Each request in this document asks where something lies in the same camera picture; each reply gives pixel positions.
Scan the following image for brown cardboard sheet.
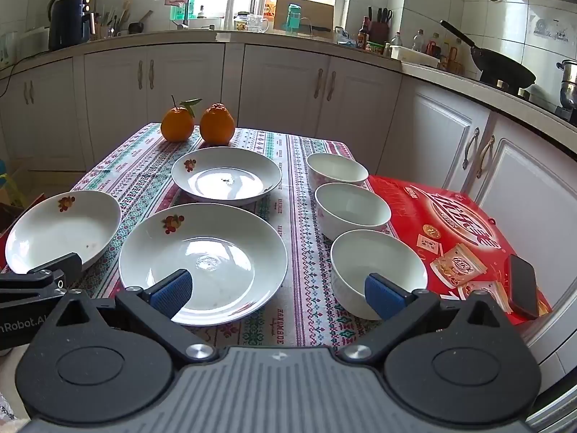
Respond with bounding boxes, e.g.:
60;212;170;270
274;0;335;33

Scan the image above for white bowl with pink flowers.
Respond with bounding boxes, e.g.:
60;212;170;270
330;229;429;321
314;183;392;241
307;153;369;190

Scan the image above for white plastic tray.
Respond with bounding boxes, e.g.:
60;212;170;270
390;45;440;68

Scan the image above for red printed gift box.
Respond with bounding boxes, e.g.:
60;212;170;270
367;174;553;325

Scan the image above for black mortar with pestle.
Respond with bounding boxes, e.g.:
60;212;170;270
128;10;154;34

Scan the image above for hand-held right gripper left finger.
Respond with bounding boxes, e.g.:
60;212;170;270
53;269;217;365

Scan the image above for green dish soap bottle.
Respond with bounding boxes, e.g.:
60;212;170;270
170;0;195;21

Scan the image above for black wok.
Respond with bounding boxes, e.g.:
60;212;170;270
439;20;537;88

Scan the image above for utensil holder with utensils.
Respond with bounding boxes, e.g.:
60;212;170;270
97;2;131;39

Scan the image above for white kitchen cabinets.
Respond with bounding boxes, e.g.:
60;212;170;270
0;31;577;371

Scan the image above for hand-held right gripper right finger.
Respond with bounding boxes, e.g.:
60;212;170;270
340;273;515;364

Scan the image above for black electric kettle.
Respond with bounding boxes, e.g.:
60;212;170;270
48;0;93;51

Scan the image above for knife block with knives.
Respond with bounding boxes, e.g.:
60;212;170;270
367;6;393;43

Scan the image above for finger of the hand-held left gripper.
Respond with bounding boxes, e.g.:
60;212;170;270
0;253;83;303

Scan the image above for bumpy orange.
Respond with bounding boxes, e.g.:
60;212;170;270
199;103;236;146

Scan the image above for white plate with fruit print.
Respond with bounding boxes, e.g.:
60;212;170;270
4;190;122;275
171;146;282;205
118;203;289;327

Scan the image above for chrome faucet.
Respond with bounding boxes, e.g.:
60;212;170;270
154;0;190;29

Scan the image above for steel pot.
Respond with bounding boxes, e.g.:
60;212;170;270
556;58;577;110

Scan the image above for black smartphone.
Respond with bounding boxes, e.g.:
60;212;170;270
507;254;540;321

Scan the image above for orange with stem leaf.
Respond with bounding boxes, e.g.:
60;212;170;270
161;96;203;143

